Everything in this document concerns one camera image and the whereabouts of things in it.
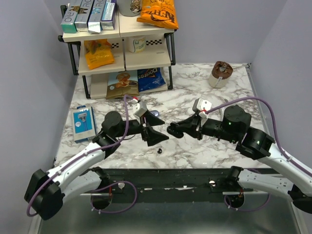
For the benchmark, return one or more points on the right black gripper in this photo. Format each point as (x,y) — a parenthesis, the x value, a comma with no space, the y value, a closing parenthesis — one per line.
(194,122)

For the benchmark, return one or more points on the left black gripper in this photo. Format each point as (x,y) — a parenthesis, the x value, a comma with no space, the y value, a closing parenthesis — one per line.
(148,134)

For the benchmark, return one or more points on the black earbud charging case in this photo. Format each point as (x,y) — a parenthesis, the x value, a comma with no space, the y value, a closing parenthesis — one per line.
(174,132)

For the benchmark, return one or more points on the blue-purple earbud charging case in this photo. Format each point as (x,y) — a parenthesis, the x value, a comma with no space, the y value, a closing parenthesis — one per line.
(155,113)

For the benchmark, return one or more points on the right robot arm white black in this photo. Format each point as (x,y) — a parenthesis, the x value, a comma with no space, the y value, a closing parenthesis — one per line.
(295,185)

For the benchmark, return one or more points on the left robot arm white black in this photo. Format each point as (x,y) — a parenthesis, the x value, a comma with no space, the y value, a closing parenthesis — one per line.
(48,191)

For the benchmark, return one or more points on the blue doritos bag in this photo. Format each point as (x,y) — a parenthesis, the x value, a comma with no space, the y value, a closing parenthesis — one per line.
(149,79)

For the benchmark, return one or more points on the brown chips bag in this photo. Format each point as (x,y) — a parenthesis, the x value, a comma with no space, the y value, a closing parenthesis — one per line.
(122,83)

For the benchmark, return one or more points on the brown-topped white cup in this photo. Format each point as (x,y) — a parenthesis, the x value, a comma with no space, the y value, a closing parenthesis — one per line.
(220,74)

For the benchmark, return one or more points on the blue razor package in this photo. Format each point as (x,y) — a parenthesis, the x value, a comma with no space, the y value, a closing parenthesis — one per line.
(84,123)

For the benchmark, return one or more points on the beige black shelf rack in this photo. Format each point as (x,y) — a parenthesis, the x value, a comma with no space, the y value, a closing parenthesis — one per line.
(159,52)

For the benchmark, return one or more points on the white patterned mug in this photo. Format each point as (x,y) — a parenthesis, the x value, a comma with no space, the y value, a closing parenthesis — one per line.
(136,44)

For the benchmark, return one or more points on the orange snack bag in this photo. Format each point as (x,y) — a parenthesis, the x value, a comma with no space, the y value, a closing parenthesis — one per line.
(98,53)

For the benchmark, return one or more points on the orange kettle chips bag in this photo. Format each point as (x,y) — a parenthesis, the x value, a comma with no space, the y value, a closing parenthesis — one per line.
(160,13)

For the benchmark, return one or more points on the purple white toothpaste box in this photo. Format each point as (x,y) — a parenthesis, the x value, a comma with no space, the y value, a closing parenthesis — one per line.
(108,18)

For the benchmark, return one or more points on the blue silver toothpaste box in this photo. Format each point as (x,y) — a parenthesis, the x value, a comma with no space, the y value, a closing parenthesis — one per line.
(94,25)

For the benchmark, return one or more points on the grey cartoon mug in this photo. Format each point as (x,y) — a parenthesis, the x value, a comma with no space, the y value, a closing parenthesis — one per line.
(129,8)

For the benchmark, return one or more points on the teal toothpaste box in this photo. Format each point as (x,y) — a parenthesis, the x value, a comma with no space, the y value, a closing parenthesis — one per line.
(68,21)

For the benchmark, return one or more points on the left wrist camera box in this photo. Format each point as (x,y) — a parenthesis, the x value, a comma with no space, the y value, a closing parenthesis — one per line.
(139,109)

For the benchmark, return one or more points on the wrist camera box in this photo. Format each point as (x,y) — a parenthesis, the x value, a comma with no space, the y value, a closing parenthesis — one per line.
(201,106)
(139,109)

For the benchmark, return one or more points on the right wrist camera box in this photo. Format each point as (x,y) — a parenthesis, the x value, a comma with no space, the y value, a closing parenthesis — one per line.
(201,106)

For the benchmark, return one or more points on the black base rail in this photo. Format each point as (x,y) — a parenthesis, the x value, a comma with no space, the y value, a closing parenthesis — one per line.
(164,185)

